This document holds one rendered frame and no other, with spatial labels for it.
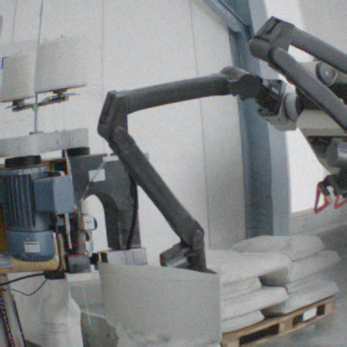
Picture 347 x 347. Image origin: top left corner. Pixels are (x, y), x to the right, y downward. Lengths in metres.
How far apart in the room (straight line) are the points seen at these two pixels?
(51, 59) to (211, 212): 6.07
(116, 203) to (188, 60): 5.60
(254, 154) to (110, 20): 1.92
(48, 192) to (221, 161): 6.22
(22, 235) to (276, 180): 6.20
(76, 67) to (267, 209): 6.27
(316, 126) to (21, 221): 0.85
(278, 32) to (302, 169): 7.32
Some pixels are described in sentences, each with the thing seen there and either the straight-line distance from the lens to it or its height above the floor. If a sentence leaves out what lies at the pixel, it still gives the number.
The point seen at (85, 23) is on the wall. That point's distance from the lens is 7.73.
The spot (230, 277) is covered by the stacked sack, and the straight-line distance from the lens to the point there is 5.42.
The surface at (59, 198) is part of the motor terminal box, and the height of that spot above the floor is 1.25.
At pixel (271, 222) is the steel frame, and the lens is 8.66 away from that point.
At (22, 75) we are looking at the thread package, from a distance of 2.74.
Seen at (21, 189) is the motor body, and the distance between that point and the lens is 2.43.
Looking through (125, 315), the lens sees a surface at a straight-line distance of 2.65.
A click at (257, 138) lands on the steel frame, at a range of 8.71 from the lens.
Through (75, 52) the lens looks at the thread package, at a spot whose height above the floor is 1.63.
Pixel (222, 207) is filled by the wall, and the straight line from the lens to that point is 8.57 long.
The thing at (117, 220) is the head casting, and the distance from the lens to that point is 2.84.
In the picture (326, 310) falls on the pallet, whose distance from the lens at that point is 6.24.
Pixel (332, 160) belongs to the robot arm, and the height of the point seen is 1.31.
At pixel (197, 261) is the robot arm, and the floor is 1.03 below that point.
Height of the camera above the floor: 1.42
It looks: 3 degrees down
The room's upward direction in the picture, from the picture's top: 4 degrees counter-clockwise
